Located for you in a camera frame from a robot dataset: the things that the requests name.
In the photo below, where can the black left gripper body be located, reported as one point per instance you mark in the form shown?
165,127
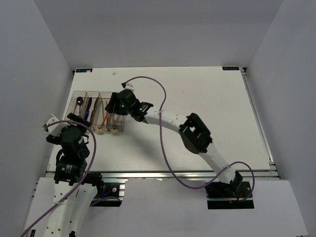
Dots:
78,119

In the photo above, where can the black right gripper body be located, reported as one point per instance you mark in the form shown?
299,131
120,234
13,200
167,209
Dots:
120,109

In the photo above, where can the silver fork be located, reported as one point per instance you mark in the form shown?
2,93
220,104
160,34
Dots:
117,121

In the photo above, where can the blue knife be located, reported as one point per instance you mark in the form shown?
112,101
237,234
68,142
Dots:
86,115

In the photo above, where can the black spoon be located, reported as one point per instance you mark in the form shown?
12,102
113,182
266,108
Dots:
79,103

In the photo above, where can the black knife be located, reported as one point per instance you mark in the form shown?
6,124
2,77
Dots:
95,110

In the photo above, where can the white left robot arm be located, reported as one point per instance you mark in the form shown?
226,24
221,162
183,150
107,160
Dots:
74,186

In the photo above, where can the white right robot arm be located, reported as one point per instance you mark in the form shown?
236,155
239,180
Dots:
195,136

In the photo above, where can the clear container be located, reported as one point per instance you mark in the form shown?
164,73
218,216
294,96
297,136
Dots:
93,95
109,123
105,96
72,102

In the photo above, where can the blue label left corner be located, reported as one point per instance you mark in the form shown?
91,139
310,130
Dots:
89,70

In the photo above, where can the blue label corner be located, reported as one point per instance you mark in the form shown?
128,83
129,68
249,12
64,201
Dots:
89,70
228,68

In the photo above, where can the blue label right corner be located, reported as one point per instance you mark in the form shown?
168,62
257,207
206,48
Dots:
228,68

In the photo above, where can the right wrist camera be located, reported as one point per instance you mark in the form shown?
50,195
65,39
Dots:
127,85

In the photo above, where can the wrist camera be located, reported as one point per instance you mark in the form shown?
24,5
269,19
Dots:
127,85
53,128

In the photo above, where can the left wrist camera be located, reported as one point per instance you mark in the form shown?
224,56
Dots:
53,128

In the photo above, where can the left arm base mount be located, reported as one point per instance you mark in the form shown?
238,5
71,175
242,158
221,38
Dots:
100,193

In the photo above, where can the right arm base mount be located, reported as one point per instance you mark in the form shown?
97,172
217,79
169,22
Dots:
220,199

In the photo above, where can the aluminium table frame rail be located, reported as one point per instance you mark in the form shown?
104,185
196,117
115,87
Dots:
224,100

